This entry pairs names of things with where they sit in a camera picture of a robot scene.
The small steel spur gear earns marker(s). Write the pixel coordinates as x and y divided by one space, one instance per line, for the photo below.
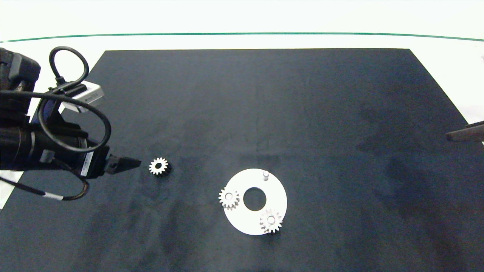
223 198
264 223
154 166

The round white plate with pins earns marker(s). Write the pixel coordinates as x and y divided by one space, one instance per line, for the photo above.
242 181

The dark mat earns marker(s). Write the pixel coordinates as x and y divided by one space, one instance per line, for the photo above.
302 94

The thin green tape line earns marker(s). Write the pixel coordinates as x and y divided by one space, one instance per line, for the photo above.
242 33

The silver boxy wrist camera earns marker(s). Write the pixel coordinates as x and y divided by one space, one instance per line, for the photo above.
89 94

